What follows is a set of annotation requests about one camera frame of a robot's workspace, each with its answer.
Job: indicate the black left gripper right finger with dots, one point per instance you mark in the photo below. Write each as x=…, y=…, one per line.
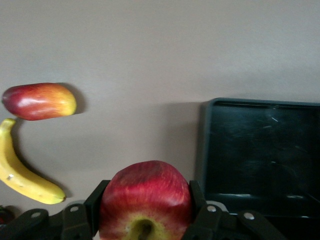
x=220, y=225

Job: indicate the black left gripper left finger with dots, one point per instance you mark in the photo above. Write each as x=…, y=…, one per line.
x=72, y=222

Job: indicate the yellow banana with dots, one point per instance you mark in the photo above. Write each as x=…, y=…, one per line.
x=15, y=172

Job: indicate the red yellow apple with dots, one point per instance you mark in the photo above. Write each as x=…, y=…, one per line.
x=145, y=195

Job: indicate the black plastic box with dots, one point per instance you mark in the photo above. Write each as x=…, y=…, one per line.
x=262, y=150

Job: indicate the red yellow mango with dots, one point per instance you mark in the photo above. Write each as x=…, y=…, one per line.
x=37, y=102

